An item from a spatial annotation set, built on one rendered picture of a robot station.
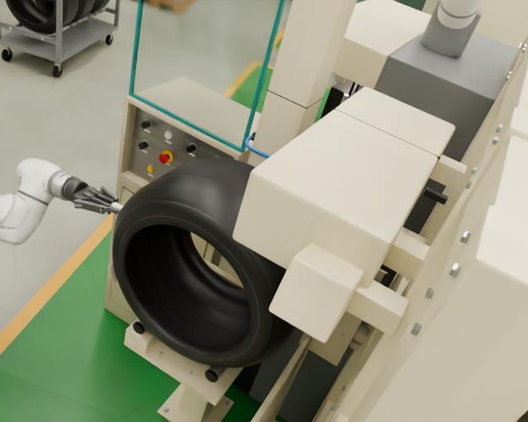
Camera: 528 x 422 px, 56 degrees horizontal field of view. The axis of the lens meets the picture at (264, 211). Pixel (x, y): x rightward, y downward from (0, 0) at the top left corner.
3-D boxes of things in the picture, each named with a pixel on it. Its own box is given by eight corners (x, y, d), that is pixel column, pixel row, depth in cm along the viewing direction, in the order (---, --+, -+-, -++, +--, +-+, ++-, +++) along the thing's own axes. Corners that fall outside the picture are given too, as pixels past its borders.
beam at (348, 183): (343, 135, 136) (363, 83, 127) (430, 176, 129) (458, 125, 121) (226, 238, 88) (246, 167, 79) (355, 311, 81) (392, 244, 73)
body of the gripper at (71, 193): (60, 183, 155) (83, 193, 151) (80, 173, 161) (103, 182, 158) (62, 204, 158) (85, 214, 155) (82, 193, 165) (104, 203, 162)
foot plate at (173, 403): (189, 373, 253) (190, 371, 252) (234, 403, 247) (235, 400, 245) (157, 412, 232) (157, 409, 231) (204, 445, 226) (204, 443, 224)
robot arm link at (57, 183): (68, 166, 163) (82, 172, 161) (70, 189, 168) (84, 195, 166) (46, 176, 156) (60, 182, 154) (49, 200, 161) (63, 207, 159)
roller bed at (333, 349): (320, 310, 185) (348, 251, 168) (355, 331, 181) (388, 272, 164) (298, 343, 169) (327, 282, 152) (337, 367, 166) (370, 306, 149)
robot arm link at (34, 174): (75, 175, 168) (57, 209, 165) (42, 161, 173) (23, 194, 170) (56, 162, 158) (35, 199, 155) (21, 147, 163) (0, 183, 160)
